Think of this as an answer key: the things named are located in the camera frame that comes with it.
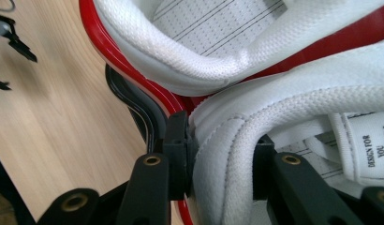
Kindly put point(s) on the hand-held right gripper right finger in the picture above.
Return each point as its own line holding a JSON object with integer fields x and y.
{"x": 262, "y": 168}

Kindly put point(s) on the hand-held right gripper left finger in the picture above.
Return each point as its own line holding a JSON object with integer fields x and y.
{"x": 179, "y": 162}

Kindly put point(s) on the white sneaker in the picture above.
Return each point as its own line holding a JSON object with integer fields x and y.
{"x": 180, "y": 62}
{"x": 243, "y": 156}

